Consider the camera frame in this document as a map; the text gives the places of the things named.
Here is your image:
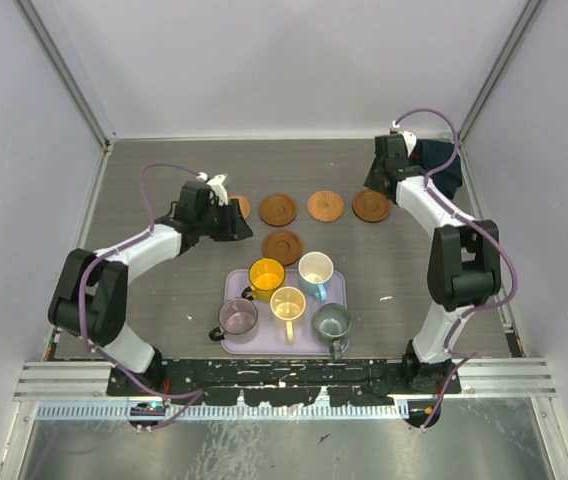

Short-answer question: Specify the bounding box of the yellow transparent mug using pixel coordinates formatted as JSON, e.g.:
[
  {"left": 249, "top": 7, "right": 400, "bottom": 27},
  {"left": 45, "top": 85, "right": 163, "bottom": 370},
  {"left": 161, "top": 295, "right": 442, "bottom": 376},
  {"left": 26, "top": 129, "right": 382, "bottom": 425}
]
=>
[{"left": 241, "top": 258, "right": 286, "bottom": 302}]

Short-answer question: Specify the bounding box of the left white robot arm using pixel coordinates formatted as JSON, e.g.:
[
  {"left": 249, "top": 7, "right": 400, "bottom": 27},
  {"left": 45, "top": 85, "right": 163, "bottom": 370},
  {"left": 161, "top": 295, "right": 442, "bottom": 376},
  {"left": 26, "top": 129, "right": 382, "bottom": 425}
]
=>
[{"left": 48, "top": 175, "right": 253, "bottom": 396}]

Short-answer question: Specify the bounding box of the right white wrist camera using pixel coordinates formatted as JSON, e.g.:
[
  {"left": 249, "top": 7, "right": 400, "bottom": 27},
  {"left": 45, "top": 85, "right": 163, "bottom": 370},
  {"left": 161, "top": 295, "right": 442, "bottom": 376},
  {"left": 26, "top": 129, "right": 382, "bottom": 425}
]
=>
[{"left": 390, "top": 120, "right": 417, "bottom": 157}]

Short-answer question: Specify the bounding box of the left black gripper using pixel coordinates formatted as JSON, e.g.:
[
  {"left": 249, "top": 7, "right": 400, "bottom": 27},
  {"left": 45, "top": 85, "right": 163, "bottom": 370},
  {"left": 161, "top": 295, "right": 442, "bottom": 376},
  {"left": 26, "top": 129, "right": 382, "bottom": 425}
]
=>
[{"left": 196, "top": 199, "right": 252, "bottom": 243}]

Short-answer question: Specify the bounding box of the white slotted cable duct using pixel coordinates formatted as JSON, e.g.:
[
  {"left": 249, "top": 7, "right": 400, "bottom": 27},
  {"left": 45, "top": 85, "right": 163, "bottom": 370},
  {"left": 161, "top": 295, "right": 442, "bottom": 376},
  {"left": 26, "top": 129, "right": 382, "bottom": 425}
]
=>
[{"left": 35, "top": 401, "right": 409, "bottom": 422}]

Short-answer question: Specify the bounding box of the lilac plastic tray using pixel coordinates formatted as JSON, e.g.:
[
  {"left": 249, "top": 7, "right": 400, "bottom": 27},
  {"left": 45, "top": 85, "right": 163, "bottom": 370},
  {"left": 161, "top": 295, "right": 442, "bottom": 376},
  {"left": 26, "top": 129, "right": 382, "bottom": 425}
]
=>
[{"left": 221, "top": 269, "right": 347, "bottom": 357}]

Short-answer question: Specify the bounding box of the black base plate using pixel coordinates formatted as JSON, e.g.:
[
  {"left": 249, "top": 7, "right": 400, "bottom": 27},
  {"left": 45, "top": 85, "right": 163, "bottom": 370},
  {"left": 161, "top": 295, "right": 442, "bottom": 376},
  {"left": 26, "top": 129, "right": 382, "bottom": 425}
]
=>
[{"left": 105, "top": 356, "right": 464, "bottom": 409}]

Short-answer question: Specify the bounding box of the small woven rattan coaster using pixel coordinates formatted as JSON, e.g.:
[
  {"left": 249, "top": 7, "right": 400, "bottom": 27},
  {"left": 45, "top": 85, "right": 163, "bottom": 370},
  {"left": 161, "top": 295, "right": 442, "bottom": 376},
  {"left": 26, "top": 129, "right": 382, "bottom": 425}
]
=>
[{"left": 229, "top": 195, "right": 251, "bottom": 220}]

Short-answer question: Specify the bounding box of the grey metallic mug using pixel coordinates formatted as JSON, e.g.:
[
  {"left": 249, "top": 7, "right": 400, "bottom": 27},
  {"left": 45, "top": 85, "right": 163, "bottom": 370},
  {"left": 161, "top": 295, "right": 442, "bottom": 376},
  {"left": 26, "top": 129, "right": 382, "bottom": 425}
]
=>
[{"left": 311, "top": 303, "right": 352, "bottom": 361}]

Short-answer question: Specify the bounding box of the cream mug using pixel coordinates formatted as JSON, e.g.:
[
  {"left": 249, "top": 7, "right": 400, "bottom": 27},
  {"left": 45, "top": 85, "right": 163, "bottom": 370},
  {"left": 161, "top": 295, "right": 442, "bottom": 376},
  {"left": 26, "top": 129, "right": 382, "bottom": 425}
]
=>
[{"left": 269, "top": 286, "right": 306, "bottom": 344}]

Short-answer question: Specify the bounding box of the dark blue folded cloth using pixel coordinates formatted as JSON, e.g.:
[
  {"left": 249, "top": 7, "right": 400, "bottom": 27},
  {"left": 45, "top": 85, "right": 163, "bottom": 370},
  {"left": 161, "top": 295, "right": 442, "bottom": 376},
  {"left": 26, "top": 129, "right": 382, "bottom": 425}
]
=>
[{"left": 409, "top": 140, "right": 463, "bottom": 200}]

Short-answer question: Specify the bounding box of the dark wooden coaster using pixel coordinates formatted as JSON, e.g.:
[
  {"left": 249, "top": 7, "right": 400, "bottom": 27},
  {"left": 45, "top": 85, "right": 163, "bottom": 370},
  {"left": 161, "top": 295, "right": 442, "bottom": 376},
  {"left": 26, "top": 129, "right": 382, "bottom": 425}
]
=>
[
  {"left": 259, "top": 193, "right": 298, "bottom": 227},
  {"left": 352, "top": 189, "right": 392, "bottom": 223},
  {"left": 262, "top": 229, "right": 303, "bottom": 267}
]

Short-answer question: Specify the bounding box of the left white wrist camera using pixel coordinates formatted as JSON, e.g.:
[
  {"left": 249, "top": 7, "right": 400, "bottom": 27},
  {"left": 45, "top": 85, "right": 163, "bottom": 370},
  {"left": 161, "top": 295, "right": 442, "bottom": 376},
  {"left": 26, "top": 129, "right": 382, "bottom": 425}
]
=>
[{"left": 196, "top": 172, "right": 229, "bottom": 206}]

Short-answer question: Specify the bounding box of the large woven rattan coaster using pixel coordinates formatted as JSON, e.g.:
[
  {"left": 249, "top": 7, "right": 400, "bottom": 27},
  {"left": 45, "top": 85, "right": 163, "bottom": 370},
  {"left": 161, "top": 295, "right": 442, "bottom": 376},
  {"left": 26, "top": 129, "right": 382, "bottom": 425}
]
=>
[{"left": 307, "top": 190, "right": 345, "bottom": 223}]

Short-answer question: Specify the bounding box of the purple transparent mug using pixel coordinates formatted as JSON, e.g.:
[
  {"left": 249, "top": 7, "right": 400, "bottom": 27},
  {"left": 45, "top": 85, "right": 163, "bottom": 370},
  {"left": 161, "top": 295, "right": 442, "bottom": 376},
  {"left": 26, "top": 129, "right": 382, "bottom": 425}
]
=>
[{"left": 208, "top": 297, "right": 258, "bottom": 344}]

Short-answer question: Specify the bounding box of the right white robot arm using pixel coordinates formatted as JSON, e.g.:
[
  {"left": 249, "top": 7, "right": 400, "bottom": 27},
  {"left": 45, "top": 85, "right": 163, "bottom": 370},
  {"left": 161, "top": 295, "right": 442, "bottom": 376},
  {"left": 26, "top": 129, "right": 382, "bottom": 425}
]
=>
[{"left": 364, "top": 132, "right": 502, "bottom": 394}]

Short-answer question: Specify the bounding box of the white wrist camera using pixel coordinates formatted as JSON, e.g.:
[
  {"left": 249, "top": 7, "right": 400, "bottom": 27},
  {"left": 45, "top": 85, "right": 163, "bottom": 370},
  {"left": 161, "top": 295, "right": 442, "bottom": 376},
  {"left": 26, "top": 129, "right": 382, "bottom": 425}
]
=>
[
  {"left": 196, "top": 172, "right": 229, "bottom": 206},
  {"left": 390, "top": 120, "right": 417, "bottom": 157}
]

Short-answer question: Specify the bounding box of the white and blue mug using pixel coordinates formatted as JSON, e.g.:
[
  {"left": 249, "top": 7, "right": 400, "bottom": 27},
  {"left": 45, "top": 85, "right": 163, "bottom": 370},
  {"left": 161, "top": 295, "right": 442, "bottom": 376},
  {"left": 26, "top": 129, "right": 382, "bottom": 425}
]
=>
[{"left": 298, "top": 251, "right": 334, "bottom": 302}]

